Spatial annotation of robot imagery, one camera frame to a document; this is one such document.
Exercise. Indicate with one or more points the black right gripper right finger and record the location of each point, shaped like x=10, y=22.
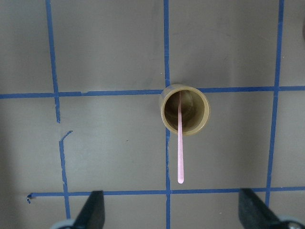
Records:
x=254, y=214

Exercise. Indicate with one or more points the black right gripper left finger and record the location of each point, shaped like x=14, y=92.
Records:
x=92, y=215

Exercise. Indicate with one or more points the pink chopstick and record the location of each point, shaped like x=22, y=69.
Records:
x=180, y=162

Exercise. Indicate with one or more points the tan cylindrical cup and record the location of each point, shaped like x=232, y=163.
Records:
x=195, y=108

